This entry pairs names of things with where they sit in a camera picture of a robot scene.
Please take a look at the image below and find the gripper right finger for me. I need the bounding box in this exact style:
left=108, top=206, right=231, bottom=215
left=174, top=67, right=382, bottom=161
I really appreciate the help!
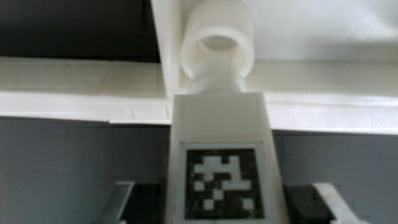
left=284, top=183, right=370, bottom=224

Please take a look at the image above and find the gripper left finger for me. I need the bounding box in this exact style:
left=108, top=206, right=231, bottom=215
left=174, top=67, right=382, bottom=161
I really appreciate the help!
left=96, top=181, right=163, bottom=224

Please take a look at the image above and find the white square tabletop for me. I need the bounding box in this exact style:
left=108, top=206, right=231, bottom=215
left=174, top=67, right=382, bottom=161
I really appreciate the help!
left=149, top=0, right=398, bottom=94

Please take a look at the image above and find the white U-shaped obstacle fence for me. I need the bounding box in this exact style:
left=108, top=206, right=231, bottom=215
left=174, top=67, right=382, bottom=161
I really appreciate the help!
left=0, top=57, right=398, bottom=135

